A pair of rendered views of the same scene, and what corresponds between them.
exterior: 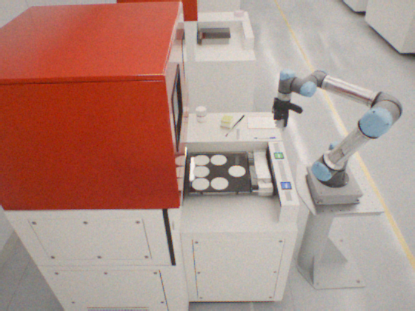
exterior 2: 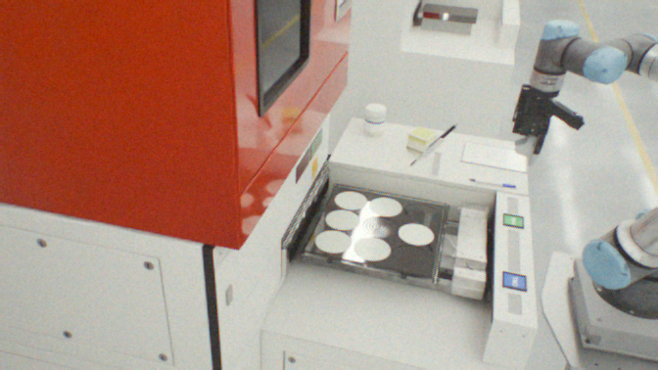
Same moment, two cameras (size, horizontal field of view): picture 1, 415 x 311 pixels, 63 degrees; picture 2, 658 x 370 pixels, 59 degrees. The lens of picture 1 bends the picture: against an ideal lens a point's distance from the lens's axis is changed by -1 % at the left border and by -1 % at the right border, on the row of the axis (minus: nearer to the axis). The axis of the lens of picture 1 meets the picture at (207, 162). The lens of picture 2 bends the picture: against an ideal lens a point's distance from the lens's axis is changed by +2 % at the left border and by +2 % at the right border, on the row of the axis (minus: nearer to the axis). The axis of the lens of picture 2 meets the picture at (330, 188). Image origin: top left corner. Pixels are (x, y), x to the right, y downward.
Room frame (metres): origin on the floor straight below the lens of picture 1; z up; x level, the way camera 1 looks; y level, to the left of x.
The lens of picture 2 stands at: (0.22, -0.18, 1.86)
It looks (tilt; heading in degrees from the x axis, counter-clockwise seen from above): 33 degrees down; 11
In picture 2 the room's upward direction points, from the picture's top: 3 degrees clockwise
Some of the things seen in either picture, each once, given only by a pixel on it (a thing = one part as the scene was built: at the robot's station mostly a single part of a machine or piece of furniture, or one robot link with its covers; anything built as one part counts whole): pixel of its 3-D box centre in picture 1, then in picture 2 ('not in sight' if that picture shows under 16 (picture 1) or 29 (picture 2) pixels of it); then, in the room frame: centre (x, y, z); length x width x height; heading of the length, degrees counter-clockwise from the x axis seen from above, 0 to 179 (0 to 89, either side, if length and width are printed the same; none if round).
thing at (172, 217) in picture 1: (177, 178); (283, 214); (1.35, 0.17, 1.02); 0.82 x 0.03 x 0.40; 178
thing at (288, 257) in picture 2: (184, 174); (307, 217); (1.53, 0.15, 0.89); 0.44 x 0.02 x 0.10; 178
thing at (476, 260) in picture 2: (264, 178); (470, 258); (1.47, -0.33, 0.89); 0.08 x 0.03 x 0.03; 88
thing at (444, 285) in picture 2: (229, 192); (390, 274); (1.42, -0.12, 0.84); 0.50 x 0.02 x 0.03; 88
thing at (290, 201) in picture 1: (281, 178); (507, 269); (1.46, -0.43, 0.89); 0.55 x 0.09 x 0.14; 178
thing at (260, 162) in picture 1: (261, 172); (470, 251); (1.55, -0.33, 0.87); 0.36 x 0.08 x 0.03; 178
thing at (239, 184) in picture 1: (218, 171); (378, 227); (1.54, -0.06, 0.90); 0.34 x 0.34 x 0.01; 88
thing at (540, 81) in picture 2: (284, 95); (546, 79); (1.59, -0.42, 1.38); 0.08 x 0.08 x 0.05
